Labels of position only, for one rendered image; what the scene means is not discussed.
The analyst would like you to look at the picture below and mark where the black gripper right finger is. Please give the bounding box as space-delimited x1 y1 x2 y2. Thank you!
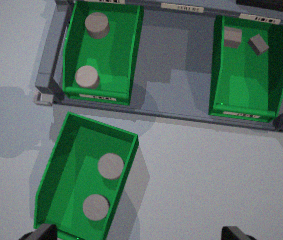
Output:
221 226 256 240

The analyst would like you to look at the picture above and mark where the green bin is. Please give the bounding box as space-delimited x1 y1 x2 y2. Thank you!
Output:
63 1 144 105
209 15 283 122
34 111 139 240

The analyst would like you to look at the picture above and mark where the grey block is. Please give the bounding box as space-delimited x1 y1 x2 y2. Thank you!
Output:
224 26 242 49
248 34 269 56

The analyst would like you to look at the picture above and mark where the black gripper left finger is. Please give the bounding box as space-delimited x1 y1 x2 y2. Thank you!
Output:
19 224 57 240

